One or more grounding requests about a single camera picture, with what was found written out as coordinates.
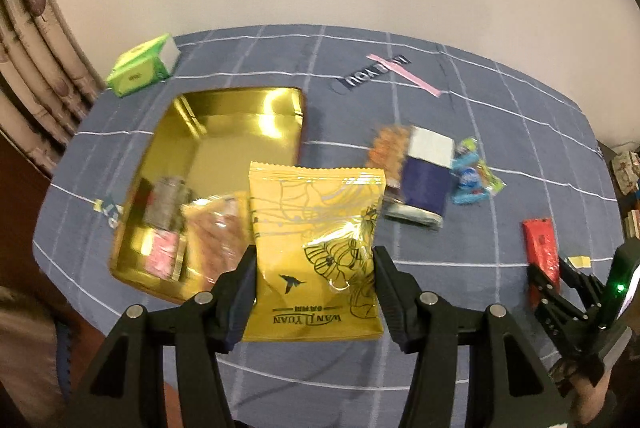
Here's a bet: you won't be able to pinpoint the navy white snack box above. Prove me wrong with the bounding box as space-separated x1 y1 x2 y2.
400 126 454 216

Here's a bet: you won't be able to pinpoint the cluttered side shelf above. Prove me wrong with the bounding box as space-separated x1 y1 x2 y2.
598 142 639 239

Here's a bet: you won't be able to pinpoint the red snack packet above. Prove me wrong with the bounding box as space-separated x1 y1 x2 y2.
522 218 560 289

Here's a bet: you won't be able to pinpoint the yellow Wanlyuan snack bag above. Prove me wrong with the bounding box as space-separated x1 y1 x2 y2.
243 162 386 341

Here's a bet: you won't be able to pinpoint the beige patterned curtain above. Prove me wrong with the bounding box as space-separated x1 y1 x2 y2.
1 0 105 176

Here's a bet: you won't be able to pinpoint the pink patterned snack pack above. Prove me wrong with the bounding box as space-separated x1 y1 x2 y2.
141 229 186 281

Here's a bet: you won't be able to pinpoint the green tissue pack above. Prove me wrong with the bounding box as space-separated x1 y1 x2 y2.
106 33 180 97

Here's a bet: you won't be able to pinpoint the clear bag orange snacks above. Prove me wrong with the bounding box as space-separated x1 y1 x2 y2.
367 125 410 189

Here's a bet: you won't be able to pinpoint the blue candy packet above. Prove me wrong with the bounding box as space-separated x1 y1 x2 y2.
451 152 489 205

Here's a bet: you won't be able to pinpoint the green candy wrapper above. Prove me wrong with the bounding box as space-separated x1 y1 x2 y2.
454 137 504 199

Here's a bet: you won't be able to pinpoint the small clear nut bag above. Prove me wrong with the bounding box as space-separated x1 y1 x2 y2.
181 191 253 286

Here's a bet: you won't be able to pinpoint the red gold metal tin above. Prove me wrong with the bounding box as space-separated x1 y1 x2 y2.
110 87 305 303

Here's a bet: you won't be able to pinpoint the grey clear seed bag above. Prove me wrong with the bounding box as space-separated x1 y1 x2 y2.
143 176 191 232

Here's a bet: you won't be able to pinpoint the pale green packet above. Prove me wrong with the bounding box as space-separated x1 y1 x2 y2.
383 188 444 229

